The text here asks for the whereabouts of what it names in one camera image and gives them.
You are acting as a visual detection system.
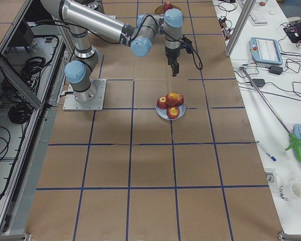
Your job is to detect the yellow-red apple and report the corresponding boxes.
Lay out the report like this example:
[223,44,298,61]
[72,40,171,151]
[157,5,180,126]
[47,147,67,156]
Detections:
[166,92,179,106]

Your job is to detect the silver metal plate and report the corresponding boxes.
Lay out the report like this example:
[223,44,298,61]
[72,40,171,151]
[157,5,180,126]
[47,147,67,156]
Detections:
[156,103,186,120]

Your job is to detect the blue teach pendant tablet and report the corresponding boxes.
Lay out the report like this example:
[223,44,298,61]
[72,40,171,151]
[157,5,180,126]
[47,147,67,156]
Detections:
[249,37,283,65]

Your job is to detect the white keyboard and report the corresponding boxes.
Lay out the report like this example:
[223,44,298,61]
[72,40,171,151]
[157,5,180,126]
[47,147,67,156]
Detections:
[249,8,268,26]

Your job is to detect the woven wicker basket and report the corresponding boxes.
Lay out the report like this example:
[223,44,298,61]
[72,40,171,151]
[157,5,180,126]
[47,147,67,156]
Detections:
[154,5,182,15]

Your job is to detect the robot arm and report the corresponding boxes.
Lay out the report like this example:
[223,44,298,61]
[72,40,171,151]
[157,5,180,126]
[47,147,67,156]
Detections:
[41,1,183,104]

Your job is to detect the white cup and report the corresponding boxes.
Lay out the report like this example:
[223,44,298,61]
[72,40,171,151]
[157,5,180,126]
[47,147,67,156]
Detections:
[289,179,301,199]

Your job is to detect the dark red apple in basket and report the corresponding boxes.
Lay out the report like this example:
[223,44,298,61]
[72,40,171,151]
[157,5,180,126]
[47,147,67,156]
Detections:
[163,2,173,11]

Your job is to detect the black power adapter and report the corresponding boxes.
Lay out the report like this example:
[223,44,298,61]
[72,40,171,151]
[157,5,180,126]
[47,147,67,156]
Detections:
[268,65,283,75]

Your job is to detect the red apple on plate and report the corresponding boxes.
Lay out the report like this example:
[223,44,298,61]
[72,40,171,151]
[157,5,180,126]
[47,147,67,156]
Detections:
[176,94,184,106]
[166,106,180,119]
[157,96,169,109]

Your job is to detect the blue white pen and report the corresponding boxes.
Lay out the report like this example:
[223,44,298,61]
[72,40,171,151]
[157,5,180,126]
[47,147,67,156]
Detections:
[256,141,277,162]

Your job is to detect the aluminium frame post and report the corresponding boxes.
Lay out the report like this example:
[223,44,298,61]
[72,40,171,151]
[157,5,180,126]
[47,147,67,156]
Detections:
[225,0,256,57]

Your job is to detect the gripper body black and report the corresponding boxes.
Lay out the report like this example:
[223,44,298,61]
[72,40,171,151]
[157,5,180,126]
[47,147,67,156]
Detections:
[165,36,192,62]

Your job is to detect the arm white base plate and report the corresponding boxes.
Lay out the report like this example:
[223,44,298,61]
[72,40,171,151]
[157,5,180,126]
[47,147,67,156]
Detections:
[63,79,107,111]

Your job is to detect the green handled reacher stick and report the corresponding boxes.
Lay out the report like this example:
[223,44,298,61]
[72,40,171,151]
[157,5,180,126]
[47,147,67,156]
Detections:
[239,65,301,164]

